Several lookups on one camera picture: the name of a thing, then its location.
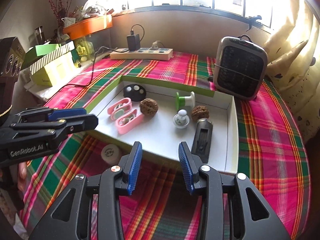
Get black rectangular shaver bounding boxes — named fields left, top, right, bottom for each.
left=191, top=118, right=213, bottom=164

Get brown walnut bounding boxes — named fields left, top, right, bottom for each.
left=191, top=106, right=209, bottom=122
left=139, top=98, right=158, bottom=116

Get black oval three-button remote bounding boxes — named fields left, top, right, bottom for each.
left=123, top=84, right=146, bottom=102

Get green white spool stopper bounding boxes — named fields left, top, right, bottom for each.
left=175, top=92, right=195, bottom=111

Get pink cable winder clip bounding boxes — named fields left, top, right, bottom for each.
left=107, top=98, right=132, bottom=121

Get cream round disc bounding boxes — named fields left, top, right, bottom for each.
left=101, top=144, right=122, bottom=166

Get yellow green box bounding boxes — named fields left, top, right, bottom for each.
left=30, top=52, right=76, bottom=87

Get white shallow box green rim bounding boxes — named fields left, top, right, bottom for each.
left=85, top=75, right=239, bottom=174

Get striped box lid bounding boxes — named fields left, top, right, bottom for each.
left=29, top=41, right=75, bottom=75

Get dark wooden clock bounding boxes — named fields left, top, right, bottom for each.
left=0, top=37, right=25, bottom=125

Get orange tray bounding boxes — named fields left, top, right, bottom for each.
left=62, top=15, right=113, bottom=40

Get black charger adapter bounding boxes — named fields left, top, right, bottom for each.
left=126, top=30, right=140, bottom=51

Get red berry branches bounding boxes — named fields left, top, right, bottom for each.
left=41, top=0, right=81, bottom=28

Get small white plug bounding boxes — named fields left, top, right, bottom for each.
left=150, top=41, right=159, bottom=51

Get beige power strip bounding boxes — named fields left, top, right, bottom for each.
left=110, top=48, right=173, bottom=61

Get grey black portable heater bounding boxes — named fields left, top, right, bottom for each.
left=208, top=35, right=268, bottom=100

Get cream heart pattern curtain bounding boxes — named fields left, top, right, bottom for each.
left=263, top=0, right=319, bottom=142

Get black charger cable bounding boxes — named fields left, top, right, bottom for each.
left=47, top=24, right=145, bottom=97

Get black window handle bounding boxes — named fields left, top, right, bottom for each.
left=247, top=15, right=262, bottom=31

